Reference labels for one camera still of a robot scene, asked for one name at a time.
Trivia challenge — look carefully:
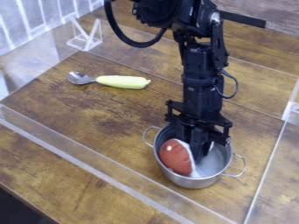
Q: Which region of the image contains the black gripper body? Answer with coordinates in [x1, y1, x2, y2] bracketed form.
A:
[165, 100, 233, 145]

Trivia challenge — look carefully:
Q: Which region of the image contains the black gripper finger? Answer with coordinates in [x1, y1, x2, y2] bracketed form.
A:
[191, 128, 213, 162]
[175, 124, 193, 144]

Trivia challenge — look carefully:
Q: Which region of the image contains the red and white plush mushroom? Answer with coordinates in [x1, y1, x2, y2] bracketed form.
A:
[158, 138, 217, 178]

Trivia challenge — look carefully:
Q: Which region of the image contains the silver pot with handles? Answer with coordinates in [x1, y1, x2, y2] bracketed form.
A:
[143, 125, 247, 189]

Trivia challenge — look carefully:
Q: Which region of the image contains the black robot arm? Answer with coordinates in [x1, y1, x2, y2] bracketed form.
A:
[133, 0, 231, 160]

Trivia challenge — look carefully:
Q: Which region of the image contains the clear acrylic triangle stand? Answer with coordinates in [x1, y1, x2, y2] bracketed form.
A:
[67, 19, 103, 52]

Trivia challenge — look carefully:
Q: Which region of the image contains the spoon with yellow handle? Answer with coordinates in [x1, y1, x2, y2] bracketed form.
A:
[67, 72, 151, 89]

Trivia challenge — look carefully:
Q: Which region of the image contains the black wall strip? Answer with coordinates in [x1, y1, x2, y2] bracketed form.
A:
[221, 10, 267, 28]

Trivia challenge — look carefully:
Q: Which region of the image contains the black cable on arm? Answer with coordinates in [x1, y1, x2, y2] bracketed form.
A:
[103, 0, 170, 49]

